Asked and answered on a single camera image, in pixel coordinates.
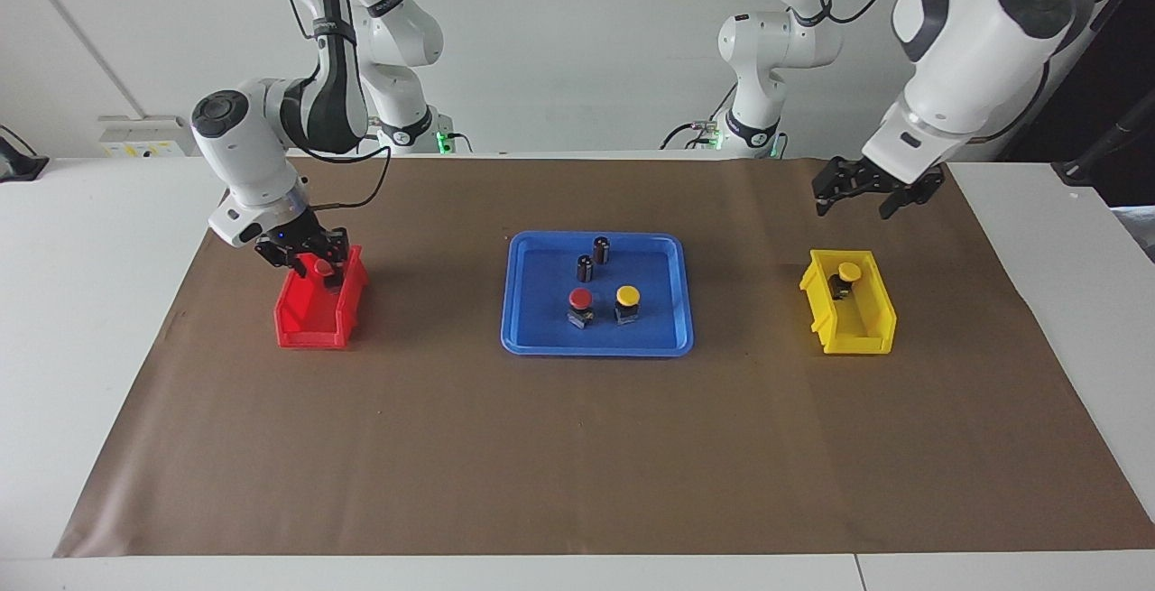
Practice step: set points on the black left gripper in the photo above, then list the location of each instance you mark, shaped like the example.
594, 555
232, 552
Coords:
871, 180

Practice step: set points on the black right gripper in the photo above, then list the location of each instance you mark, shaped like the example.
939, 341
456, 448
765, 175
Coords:
293, 239

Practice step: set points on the red push button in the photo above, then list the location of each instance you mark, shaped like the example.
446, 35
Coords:
323, 266
580, 299

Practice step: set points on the yellow push button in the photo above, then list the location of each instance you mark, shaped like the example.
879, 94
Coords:
848, 271
628, 294

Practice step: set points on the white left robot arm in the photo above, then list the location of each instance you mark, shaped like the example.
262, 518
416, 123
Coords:
974, 50

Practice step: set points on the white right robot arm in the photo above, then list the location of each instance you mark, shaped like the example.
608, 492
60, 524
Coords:
253, 140

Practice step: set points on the blue plastic tray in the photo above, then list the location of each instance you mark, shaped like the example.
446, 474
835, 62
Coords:
541, 329

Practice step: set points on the red plastic bin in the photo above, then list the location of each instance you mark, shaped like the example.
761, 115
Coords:
307, 320

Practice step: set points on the yellow plastic bin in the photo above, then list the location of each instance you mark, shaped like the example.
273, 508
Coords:
880, 320

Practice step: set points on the black stand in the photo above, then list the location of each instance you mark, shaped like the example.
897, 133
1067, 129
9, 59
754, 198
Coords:
1110, 144

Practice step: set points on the black cylindrical capacitor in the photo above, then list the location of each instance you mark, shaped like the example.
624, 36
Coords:
585, 268
601, 250

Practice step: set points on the brown paper table mat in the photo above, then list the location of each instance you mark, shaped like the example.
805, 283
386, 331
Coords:
577, 447

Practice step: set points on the black device at table edge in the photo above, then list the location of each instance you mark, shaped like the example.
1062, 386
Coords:
18, 162

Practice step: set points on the white wall power strip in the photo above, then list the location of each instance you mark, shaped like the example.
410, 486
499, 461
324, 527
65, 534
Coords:
144, 135

